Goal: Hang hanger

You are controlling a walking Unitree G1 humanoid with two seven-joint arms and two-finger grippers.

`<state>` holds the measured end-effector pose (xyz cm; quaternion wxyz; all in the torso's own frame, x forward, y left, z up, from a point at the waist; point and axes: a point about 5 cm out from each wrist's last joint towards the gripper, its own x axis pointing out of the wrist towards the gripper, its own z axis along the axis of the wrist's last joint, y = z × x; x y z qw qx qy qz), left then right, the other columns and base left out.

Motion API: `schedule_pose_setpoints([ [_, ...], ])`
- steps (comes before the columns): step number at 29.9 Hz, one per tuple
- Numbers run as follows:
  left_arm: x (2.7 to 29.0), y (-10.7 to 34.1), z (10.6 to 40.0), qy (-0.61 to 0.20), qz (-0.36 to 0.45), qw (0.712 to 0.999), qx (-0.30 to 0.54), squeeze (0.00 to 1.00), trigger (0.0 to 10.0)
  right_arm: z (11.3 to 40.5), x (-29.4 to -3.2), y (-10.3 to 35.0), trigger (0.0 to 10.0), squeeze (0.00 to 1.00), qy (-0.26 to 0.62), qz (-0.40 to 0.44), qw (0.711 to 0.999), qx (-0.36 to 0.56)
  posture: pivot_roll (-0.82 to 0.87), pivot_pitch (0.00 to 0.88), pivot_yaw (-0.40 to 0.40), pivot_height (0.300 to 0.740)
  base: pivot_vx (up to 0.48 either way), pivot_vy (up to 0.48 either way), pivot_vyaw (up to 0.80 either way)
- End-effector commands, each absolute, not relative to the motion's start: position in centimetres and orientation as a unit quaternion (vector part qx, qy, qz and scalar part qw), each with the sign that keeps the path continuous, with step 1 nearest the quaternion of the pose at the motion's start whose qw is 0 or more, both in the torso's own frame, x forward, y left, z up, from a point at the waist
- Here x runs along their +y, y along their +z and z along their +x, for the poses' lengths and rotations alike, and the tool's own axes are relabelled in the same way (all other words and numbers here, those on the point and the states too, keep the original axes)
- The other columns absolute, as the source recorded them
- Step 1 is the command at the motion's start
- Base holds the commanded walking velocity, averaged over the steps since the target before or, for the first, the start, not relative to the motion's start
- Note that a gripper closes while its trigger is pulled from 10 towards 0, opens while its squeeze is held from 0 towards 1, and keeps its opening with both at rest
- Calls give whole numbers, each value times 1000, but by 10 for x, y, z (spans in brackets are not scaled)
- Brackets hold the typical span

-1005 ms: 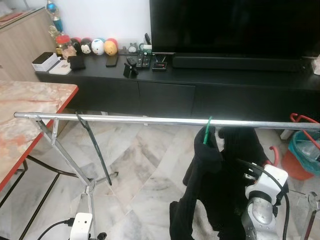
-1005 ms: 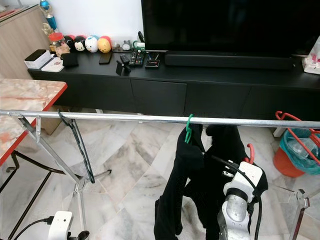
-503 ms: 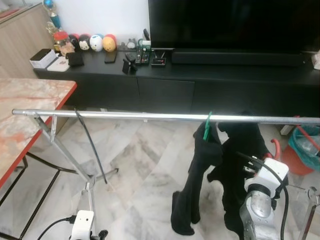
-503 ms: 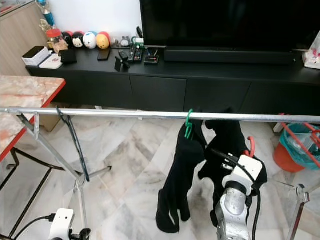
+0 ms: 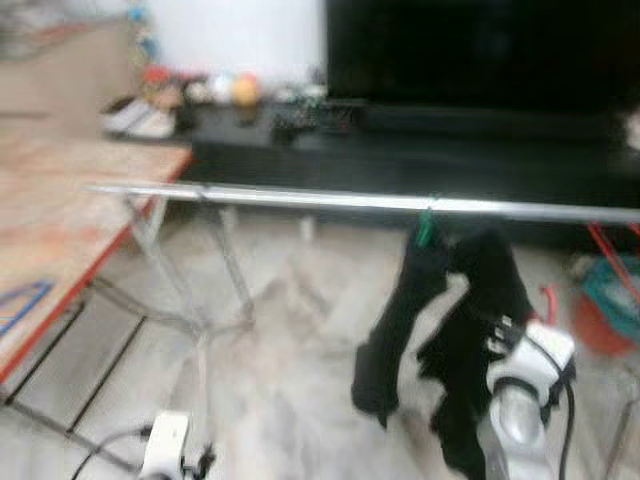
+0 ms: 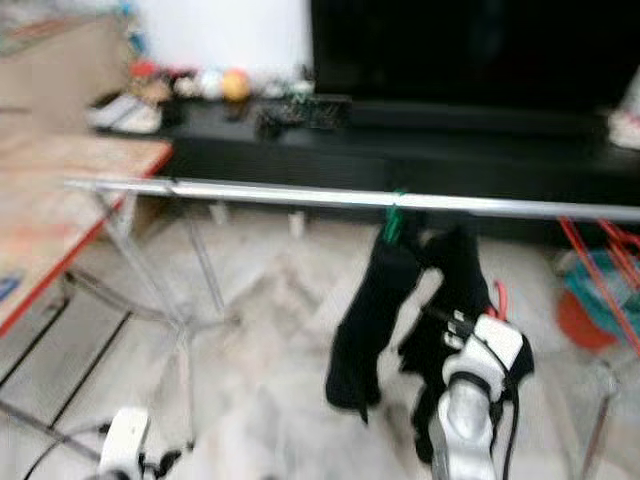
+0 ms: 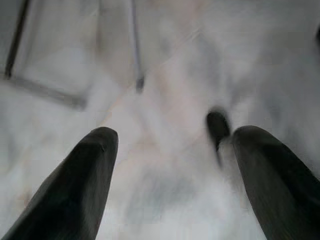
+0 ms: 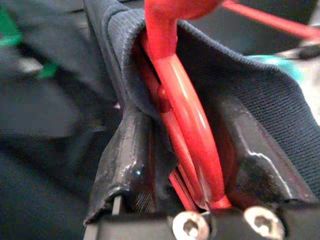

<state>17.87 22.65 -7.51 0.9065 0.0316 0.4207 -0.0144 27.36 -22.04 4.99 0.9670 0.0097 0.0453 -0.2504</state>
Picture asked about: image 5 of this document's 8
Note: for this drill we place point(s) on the black printed t-shirt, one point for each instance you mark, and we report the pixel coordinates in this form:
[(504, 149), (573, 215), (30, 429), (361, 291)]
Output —
[(480, 290)]

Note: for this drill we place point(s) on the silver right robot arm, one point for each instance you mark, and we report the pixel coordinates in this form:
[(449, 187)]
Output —
[(520, 430)]

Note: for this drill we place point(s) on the green clothes hanger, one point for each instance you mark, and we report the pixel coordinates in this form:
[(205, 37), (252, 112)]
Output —
[(426, 228)]

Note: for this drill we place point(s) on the red bin with green bag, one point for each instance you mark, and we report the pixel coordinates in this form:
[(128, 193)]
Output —
[(605, 310)]

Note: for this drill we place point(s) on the marble-pattern folding table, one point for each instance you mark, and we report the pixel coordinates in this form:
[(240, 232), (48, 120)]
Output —
[(60, 200)]

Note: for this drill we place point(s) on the flat white box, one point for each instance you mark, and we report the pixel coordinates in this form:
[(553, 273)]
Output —
[(155, 122)]

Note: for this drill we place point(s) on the black TV console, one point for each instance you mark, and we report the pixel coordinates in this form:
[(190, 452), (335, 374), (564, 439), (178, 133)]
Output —
[(400, 160)]

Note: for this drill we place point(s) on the green circuit board device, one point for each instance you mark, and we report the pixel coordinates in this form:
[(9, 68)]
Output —
[(330, 112)]

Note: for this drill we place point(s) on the orange round plush toy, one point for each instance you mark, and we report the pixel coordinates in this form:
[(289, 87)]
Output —
[(245, 90)]

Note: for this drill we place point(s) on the white round plush toy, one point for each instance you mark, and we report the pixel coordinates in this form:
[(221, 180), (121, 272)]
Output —
[(222, 87)]

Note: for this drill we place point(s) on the light wooden cabinet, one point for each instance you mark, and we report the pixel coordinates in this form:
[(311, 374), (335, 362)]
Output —
[(60, 70)]

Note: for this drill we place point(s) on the blue trophy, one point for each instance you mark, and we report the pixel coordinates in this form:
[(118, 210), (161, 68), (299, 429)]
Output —
[(140, 40)]

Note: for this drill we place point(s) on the black television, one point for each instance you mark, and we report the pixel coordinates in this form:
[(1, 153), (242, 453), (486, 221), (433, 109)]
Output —
[(480, 50)]

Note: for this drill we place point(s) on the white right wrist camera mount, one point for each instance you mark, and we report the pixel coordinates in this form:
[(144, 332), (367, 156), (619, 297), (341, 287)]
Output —
[(535, 355)]

